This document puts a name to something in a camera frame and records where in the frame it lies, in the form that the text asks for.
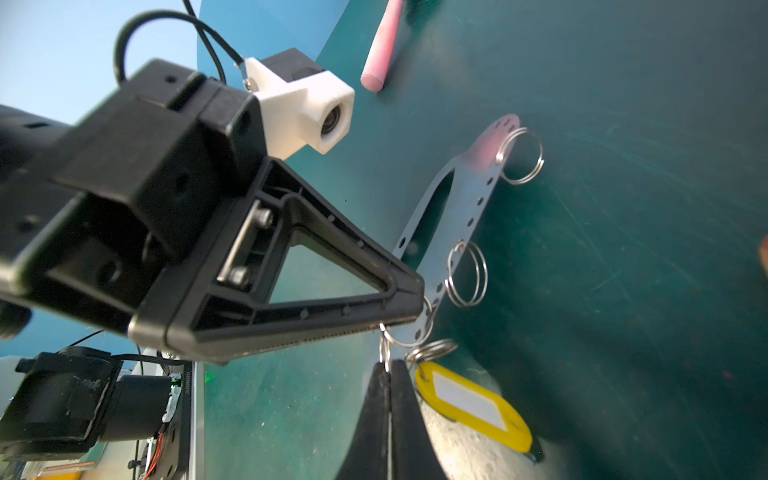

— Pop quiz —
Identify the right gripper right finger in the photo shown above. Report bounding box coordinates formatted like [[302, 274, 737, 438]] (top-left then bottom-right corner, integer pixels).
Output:
[[389, 360, 447, 480]]

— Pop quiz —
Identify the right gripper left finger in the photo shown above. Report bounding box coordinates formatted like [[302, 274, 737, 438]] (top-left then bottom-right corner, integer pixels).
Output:
[[336, 363, 390, 480]]

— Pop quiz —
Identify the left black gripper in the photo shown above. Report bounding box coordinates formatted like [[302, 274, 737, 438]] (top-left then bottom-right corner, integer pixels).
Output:
[[1, 60, 265, 336]]

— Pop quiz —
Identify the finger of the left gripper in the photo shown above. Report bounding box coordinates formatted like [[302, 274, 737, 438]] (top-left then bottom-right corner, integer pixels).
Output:
[[128, 158, 425, 363]]

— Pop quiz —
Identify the yellow key with keyring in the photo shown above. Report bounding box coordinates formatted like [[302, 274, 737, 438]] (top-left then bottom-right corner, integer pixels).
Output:
[[405, 339, 533, 455]]

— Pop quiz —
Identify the purple pink toy spatula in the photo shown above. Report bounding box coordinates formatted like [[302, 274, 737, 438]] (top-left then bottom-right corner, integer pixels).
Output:
[[360, 0, 404, 92]]

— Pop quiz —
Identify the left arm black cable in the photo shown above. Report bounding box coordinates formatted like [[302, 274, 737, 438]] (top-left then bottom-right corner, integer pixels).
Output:
[[112, 0, 248, 85]]

